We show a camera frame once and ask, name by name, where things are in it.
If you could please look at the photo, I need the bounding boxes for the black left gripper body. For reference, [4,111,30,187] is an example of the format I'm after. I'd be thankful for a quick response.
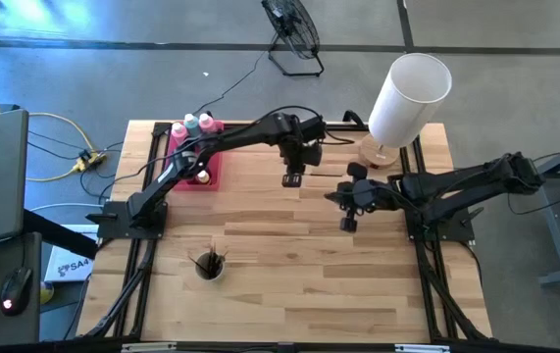
[279,131,324,189]

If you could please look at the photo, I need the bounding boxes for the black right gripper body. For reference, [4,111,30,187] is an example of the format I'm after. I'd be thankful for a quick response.
[338,162,395,234]

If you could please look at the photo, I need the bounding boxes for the large pink paint bottle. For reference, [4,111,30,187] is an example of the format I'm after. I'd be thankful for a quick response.
[197,112,225,135]
[171,121,189,144]

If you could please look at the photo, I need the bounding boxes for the pink plastic tray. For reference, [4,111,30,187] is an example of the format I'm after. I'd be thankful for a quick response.
[163,122,226,192]

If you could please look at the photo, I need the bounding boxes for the white shade wooden table lamp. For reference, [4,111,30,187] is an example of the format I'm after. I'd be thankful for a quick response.
[357,52,453,171]

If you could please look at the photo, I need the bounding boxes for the black floor fan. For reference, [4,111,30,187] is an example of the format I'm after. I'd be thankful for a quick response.
[261,0,325,78]

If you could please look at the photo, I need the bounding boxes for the white ribbed cup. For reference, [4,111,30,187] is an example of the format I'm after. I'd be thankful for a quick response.
[194,249,229,283]

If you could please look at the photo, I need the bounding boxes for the black diagonal bar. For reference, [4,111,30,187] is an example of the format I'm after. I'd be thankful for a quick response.
[23,209,99,261]

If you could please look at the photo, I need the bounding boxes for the white cardboard box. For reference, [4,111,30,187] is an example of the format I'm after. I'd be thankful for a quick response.
[43,223,99,284]

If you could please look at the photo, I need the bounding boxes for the black computer mouse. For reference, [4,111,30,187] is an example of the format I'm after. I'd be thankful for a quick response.
[0,267,33,317]

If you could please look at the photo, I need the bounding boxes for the dark grey desk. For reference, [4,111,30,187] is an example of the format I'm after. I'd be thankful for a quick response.
[0,229,43,350]

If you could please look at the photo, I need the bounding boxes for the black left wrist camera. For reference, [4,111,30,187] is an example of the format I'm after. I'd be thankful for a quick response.
[298,116,328,144]

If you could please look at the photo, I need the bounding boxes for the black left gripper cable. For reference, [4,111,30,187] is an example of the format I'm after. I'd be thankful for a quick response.
[254,105,357,147]

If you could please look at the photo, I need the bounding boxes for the black curved handle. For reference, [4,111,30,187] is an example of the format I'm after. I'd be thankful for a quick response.
[341,109,368,131]

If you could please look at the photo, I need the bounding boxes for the black fan cable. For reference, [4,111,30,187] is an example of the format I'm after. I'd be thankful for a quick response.
[193,48,274,115]

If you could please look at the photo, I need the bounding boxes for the black aluminium table frame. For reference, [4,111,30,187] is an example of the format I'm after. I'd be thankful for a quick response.
[82,121,494,344]

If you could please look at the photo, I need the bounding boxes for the silver frame bracket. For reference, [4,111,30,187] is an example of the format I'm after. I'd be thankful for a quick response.
[394,343,451,353]
[121,342,178,353]

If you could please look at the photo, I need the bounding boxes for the yellow cable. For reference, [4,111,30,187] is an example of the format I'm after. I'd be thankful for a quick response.
[0,80,107,182]

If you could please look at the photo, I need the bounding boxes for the pale floor cable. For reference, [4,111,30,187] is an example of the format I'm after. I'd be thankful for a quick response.
[28,201,107,213]

